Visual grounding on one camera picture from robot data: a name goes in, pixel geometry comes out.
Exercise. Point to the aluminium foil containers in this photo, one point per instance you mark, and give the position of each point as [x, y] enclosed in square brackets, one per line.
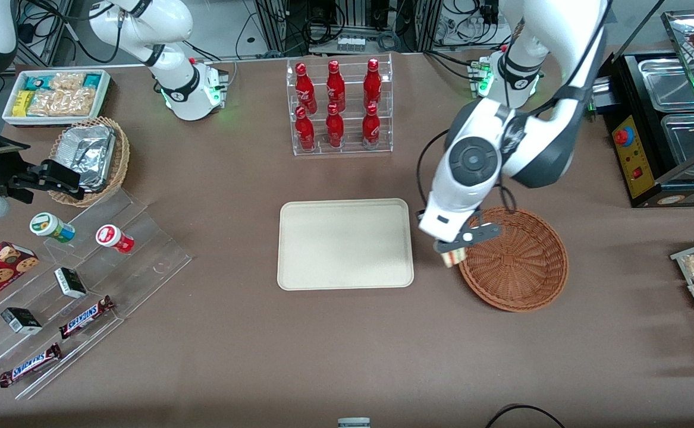
[88, 153]

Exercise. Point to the small clear cracker bag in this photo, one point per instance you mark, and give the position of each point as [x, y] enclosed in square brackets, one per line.
[67, 81]

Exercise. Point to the cream rectangular tray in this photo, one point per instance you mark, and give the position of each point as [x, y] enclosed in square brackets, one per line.
[345, 244]

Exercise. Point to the red lid cup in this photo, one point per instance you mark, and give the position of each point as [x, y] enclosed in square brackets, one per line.
[112, 238]

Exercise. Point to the black food warmer machine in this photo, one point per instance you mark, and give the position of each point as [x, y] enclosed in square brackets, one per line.
[635, 148]

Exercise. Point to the green lid cup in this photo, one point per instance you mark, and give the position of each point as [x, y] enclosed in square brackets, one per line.
[49, 226]

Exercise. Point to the white snack bin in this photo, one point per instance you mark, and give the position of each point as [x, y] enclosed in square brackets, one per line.
[55, 120]

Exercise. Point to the grey object at table edge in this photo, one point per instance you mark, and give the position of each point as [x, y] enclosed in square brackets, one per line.
[354, 422]

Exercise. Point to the triangle sandwich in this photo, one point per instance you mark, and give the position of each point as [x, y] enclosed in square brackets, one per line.
[454, 258]

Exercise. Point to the yellow snack packet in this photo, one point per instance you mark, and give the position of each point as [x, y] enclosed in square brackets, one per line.
[22, 103]

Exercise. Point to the red soda bottle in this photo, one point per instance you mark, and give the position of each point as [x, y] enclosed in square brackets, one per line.
[335, 88]
[371, 129]
[304, 89]
[335, 129]
[305, 132]
[372, 84]

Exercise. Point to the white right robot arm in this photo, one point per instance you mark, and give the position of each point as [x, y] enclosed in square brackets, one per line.
[174, 24]

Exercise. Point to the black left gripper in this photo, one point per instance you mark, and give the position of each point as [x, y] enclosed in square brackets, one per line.
[418, 212]

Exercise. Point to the clear acrylic stepped stand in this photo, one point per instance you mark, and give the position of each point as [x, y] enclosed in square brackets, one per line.
[144, 261]

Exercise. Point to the large clear cracker bag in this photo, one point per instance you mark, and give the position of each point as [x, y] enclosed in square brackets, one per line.
[61, 102]

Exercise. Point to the brown wicker basket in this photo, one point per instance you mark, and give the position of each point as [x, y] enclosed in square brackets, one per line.
[513, 261]

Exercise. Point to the Snickers bar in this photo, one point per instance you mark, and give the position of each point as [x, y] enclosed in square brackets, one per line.
[85, 317]
[30, 364]

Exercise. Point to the clear acrylic bottle rack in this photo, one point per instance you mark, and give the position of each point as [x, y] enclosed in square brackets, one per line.
[349, 148]

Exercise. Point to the teal snack packet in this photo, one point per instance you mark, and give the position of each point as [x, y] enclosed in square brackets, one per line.
[93, 80]
[36, 82]

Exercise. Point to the small black box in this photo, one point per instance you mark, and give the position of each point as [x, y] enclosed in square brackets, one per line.
[21, 320]
[71, 283]

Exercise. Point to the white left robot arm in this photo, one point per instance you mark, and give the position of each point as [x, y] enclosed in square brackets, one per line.
[471, 157]

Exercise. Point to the white power strip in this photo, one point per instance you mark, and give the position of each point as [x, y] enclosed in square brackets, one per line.
[351, 43]

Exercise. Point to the light tan wicker basket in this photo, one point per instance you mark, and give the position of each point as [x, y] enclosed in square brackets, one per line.
[119, 169]

